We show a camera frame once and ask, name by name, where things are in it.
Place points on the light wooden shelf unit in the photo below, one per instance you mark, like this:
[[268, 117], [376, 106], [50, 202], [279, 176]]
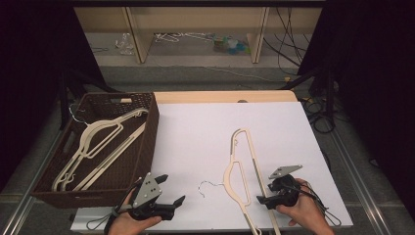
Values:
[[195, 19]]

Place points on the person's left hand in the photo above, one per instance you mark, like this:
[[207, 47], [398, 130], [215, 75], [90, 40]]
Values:
[[125, 225]]

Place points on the white hangers on floor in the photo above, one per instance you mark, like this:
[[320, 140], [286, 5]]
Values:
[[168, 37]]

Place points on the pile of colourful plastic things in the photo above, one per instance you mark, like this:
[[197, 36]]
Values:
[[230, 45]]

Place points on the metal floor rail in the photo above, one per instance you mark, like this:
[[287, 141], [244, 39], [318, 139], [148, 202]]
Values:
[[359, 182], [29, 189]]

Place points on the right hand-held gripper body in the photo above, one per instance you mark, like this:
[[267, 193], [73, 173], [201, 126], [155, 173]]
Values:
[[288, 192]]

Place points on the white table sheet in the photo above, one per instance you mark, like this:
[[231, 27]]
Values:
[[195, 130]]

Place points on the clear plastic bag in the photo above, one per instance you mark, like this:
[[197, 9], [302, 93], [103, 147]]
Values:
[[124, 44]]

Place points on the black metal stand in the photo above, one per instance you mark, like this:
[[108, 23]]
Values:
[[329, 94], [63, 98]]

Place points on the brown woven basket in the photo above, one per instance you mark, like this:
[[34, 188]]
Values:
[[127, 169]]

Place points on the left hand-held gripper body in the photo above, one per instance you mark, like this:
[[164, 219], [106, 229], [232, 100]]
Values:
[[147, 192]]

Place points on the person's right hand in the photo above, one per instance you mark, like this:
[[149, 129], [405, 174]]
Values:
[[308, 212]]

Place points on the cream plastic clothes hanger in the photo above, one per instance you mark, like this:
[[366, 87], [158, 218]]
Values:
[[98, 125], [251, 147], [114, 156]]

